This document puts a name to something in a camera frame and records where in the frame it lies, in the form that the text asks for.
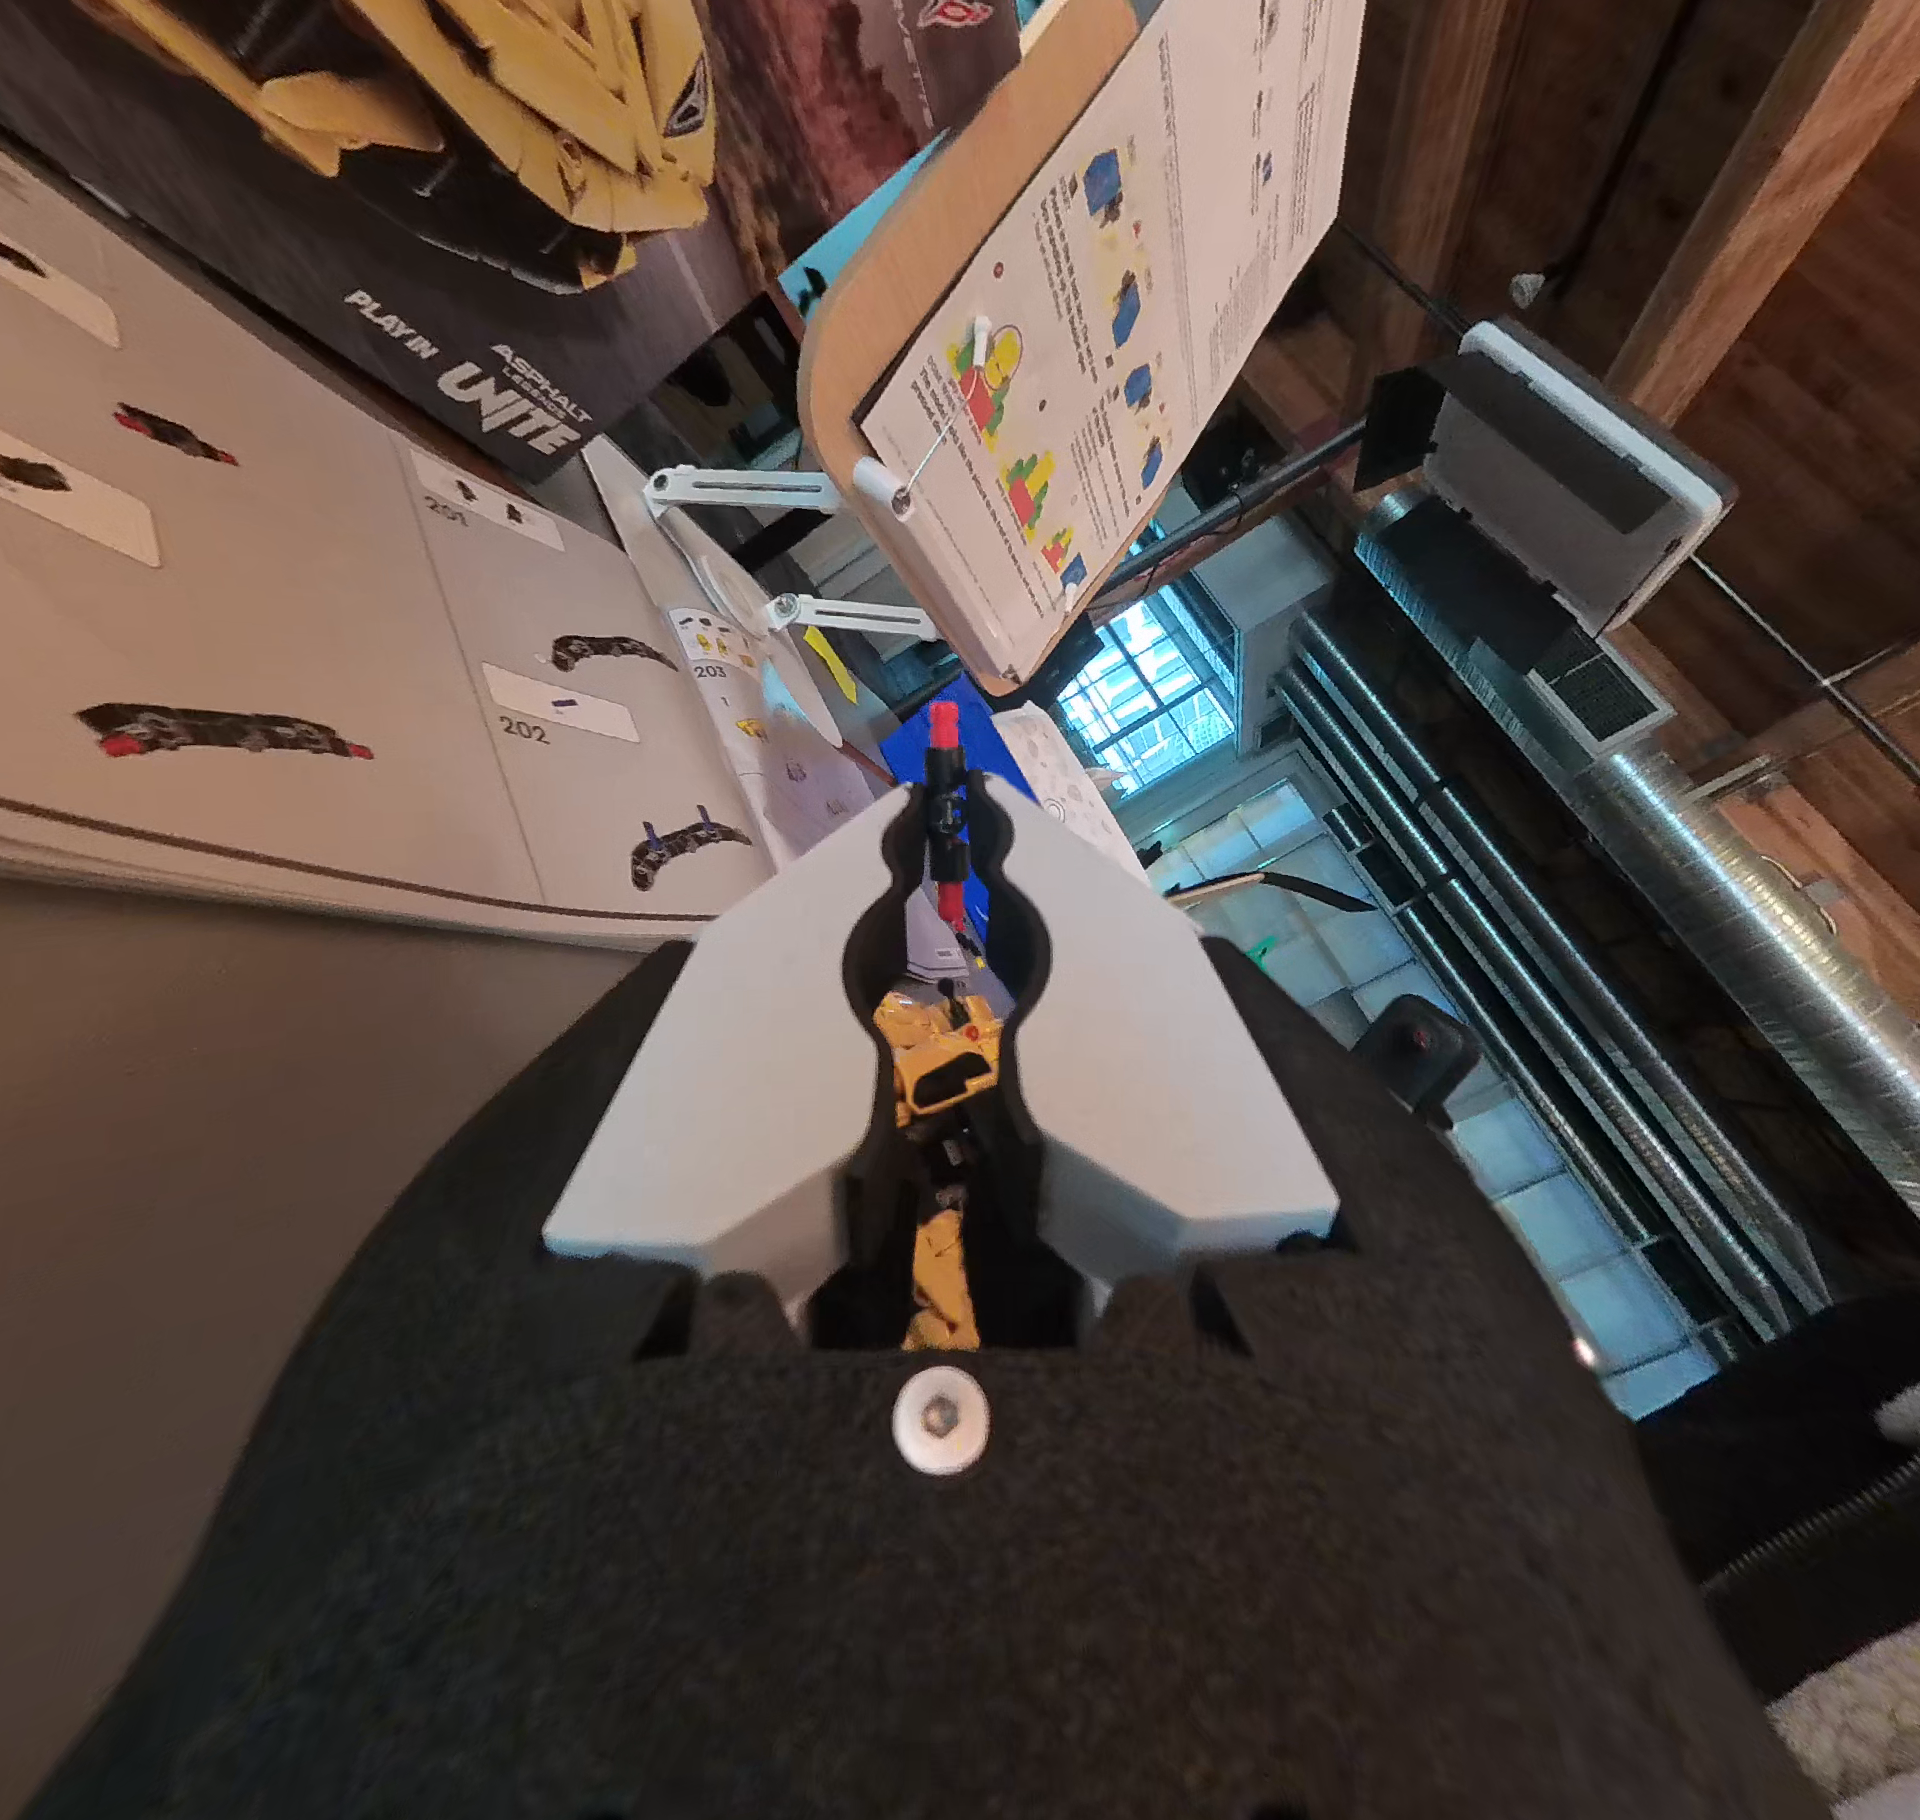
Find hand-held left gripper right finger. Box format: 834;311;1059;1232
967;777;1339;1277

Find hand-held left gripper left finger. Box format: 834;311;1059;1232
543;781;932;1326

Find yellow brick car model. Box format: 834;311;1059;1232
873;987;1006;1348

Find grey desk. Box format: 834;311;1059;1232
0;126;902;1820

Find silver ceiling pipes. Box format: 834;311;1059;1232
1274;611;1831;1342

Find white patterned paper bag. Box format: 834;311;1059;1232
981;707;1145;876

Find grid window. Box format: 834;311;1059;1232
1056;598;1248;786

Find blue plastic bin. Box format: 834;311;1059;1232
876;694;1005;975

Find black fleece-lined jacket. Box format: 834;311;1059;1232
1634;1295;1920;1820

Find black metal pole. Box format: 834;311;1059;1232
1111;416;1376;591

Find white ceiling appliance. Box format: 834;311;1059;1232
1356;320;1742;637

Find open instruction booklet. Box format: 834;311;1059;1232
0;146;886;944

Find car set box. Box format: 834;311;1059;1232
0;0;1038;487

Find printed instruction sheet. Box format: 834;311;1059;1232
855;0;1385;630

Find silver spiral duct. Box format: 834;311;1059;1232
1350;484;1920;1132

